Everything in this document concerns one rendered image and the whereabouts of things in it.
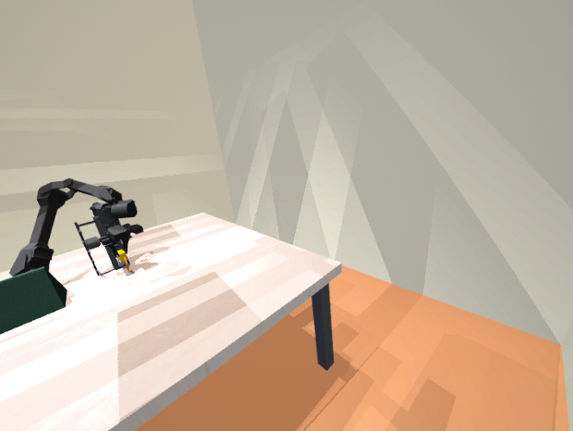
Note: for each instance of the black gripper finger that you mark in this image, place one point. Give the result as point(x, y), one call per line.
point(112, 247)
point(125, 243)

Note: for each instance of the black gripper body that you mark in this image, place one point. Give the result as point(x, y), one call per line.
point(95, 242)

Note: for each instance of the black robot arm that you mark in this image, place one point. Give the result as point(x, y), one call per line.
point(37, 254)

